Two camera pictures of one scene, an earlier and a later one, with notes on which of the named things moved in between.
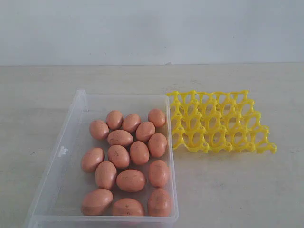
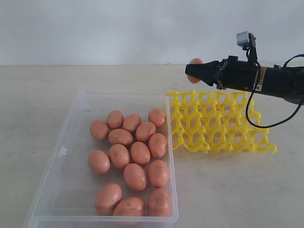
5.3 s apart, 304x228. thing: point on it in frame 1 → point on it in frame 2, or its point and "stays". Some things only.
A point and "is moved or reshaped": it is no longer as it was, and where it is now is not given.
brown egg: (160, 203) stays
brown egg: (139, 153) stays
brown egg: (130, 180) is moved or reshaped
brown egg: (145, 131) stays
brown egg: (106, 175) → (192, 79)
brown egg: (131, 122) stays
